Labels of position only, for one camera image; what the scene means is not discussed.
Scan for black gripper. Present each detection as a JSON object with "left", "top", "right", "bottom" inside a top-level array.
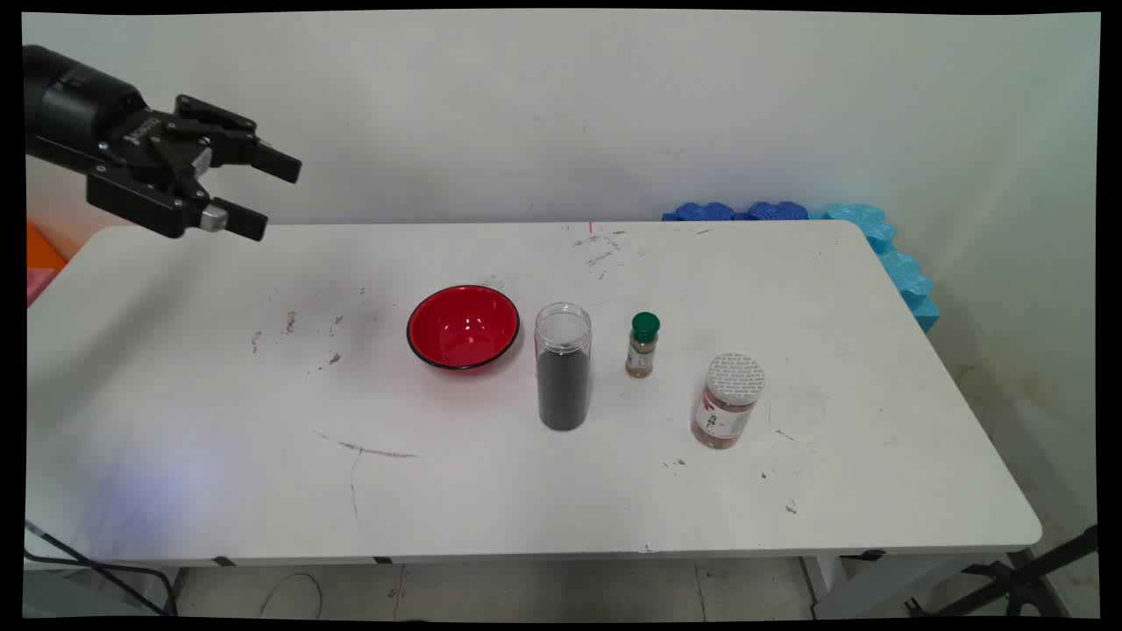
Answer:
[{"left": 25, "top": 44, "right": 303, "bottom": 243}]

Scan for clear jar with black seeds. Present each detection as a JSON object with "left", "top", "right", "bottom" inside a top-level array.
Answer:
[{"left": 535, "top": 302, "right": 593, "bottom": 432}]

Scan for orange block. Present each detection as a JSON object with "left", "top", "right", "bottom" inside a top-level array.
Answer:
[{"left": 26, "top": 221, "right": 67, "bottom": 273}]

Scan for red bowl with black rim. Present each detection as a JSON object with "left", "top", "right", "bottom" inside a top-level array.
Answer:
[{"left": 406, "top": 284, "right": 522, "bottom": 372}]

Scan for green-capped spice bottle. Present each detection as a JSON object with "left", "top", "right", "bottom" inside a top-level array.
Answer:
[{"left": 625, "top": 312, "right": 661, "bottom": 379}]

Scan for white-lidded spice jar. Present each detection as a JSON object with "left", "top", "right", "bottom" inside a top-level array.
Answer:
[{"left": 692, "top": 352, "right": 766, "bottom": 450}]

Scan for light blue foam mat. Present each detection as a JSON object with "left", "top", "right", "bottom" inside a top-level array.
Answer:
[{"left": 811, "top": 203, "right": 941, "bottom": 333}]

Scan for black tripod stand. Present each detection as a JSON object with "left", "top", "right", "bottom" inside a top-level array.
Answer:
[{"left": 903, "top": 524, "right": 1099, "bottom": 619}]

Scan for black floor cable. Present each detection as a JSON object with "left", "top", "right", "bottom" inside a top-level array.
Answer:
[{"left": 25, "top": 521, "right": 181, "bottom": 617}]

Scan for thin cable loop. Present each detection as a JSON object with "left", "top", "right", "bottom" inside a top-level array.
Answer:
[{"left": 258, "top": 573, "right": 324, "bottom": 619}]

